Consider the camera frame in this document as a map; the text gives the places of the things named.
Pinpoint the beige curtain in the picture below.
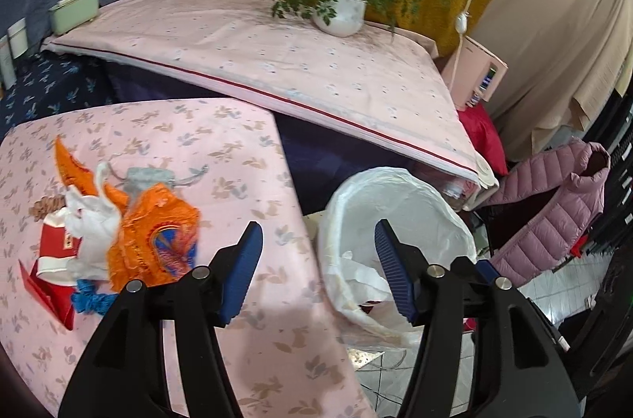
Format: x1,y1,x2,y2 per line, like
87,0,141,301
465,0,633,162

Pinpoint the navy floral cloth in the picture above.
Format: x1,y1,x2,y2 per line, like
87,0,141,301
0,52,117,142

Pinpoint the pink water dispenser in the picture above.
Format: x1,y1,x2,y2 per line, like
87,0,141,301
442,36,509,110

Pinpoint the orange snack bag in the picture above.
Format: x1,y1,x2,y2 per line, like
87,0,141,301
106,182,201,293

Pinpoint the white tissue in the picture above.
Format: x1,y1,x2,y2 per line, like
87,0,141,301
64,162,124,280

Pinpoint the orange wrapper strip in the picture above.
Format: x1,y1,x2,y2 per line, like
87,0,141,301
53,135,132,211

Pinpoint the red paper envelope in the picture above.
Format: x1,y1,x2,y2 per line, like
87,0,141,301
20,260,77,331

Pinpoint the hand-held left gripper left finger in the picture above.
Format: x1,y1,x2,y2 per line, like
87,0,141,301
58,221,264,418

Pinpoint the red and white paper cup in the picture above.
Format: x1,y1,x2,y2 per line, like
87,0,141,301
30,195,82,278

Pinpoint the pink leaf-print tablecloth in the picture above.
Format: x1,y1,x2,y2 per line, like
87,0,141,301
0,98,377,418

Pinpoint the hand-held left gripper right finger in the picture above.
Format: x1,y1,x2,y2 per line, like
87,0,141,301
374,219,579,418

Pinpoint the blue scrunchie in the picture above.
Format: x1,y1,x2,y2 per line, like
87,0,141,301
70,278,119,316

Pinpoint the white carton box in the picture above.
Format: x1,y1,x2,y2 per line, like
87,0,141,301
0,35,18,90
7,19,28,58

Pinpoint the red cloth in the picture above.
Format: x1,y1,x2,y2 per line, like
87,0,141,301
457,104,509,176

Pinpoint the pink red-striped tablecloth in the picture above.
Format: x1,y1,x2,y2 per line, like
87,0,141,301
40,0,499,201

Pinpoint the pale green box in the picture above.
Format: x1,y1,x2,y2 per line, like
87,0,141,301
48,0,100,36

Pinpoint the pink puffer jacket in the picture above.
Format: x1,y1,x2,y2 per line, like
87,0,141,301
482,138,611,287

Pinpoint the grey face mask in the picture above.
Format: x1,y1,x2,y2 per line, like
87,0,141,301
106,166,211,201

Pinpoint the bin with white liner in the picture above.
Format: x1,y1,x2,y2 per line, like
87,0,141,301
316,167,478,350

